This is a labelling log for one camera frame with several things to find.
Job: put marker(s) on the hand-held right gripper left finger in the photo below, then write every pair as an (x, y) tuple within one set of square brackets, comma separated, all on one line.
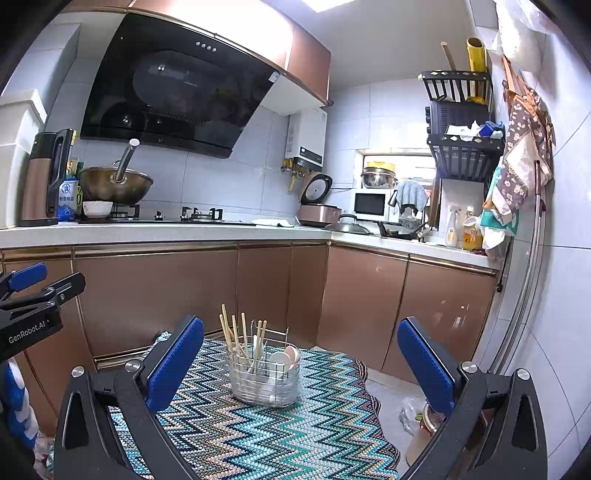
[(178, 364)]

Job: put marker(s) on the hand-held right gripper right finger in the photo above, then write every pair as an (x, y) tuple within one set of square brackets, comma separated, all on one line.
[(425, 364)]

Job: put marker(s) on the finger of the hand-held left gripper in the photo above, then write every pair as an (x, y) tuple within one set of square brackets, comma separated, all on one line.
[(27, 277), (60, 290)]

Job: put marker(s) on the bunch of wooden chopsticks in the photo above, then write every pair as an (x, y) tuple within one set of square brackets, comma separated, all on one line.
[(228, 328)]

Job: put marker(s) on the pale green ceramic spoon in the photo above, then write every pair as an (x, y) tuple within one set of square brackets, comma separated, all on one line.
[(255, 346)]

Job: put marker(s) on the white ceramic spoon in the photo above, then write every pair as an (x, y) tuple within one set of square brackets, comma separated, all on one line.
[(278, 361)]

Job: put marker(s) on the cream ceramic spoon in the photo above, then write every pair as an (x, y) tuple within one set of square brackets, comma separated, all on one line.
[(293, 357)]

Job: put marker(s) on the person's left hand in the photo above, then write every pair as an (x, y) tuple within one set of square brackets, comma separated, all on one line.
[(16, 406)]

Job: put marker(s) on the clear plastic bag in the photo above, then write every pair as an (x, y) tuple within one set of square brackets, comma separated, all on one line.
[(410, 415)]

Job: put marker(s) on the copper coloured basin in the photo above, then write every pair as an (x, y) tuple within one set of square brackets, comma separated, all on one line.
[(431, 422)]

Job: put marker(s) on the copper kitchen base cabinets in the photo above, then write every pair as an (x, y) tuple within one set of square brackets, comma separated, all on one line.
[(138, 295)]

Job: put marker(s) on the blue and white salt bag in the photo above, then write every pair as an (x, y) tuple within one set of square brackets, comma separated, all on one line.
[(68, 201)]

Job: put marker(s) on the white ceramic bowl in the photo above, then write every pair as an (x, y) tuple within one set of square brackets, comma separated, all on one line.
[(98, 210)]

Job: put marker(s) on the copper and black kettle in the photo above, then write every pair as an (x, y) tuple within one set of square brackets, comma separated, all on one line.
[(39, 184)]

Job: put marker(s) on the zigzag patterned table cloth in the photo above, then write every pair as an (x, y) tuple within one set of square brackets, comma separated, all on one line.
[(258, 438)]

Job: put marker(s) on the white kitchen countertop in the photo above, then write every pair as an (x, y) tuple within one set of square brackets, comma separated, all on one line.
[(184, 233)]

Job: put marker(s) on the black frying pan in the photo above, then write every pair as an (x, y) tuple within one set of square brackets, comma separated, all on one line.
[(399, 230)]

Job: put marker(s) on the clear spray bottle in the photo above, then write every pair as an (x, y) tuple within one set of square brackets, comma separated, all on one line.
[(452, 230)]

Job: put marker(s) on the yellow oil bottle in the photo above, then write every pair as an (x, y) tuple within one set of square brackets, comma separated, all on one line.
[(472, 233)]

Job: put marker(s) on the black gas stove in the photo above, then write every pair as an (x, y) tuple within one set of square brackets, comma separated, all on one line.
[(184, 219)]

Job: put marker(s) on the teal and white cloth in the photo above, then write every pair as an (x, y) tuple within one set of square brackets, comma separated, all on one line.
[(496, 226)]

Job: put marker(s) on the steel pan lid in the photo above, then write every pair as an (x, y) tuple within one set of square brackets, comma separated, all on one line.
[(348, 227)]

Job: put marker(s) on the white microwave oven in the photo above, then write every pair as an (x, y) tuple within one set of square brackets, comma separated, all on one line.
[(369, 205)]

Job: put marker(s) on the blue hanging towel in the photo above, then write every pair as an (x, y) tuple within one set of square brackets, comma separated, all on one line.
[(412, 196)]

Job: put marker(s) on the white cloth on counter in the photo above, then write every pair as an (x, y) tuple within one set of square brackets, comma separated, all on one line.
[(274, 223)]

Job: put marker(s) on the copper rice cooker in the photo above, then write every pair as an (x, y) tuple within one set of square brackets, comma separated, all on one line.
[(318, 214)]

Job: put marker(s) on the steel pot on microwave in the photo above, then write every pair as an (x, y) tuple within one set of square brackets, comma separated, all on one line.
[(378, 177)]

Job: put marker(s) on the brass gas valves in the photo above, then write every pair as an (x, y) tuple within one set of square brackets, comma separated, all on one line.
[(291, 170)]

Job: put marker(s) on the black range hood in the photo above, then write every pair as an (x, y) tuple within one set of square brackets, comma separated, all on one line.
[(175, 83)]

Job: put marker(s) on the white and blue rags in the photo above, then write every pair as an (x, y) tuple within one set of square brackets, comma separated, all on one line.
[(471, 129)]

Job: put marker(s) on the brown floral apron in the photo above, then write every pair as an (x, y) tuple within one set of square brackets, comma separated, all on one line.
[(526, 138)]

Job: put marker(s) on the white water heater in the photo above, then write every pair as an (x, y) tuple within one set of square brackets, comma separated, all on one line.
[(307, 138)]

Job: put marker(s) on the yellow wrap roll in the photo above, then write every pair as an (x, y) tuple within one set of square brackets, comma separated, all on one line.
[(477, 55)]

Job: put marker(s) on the white plastic bag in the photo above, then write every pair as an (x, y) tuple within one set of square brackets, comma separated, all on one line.
[(521, 41)]

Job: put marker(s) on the black wall rack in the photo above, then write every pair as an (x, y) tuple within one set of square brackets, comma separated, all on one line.
[(461, 157)]

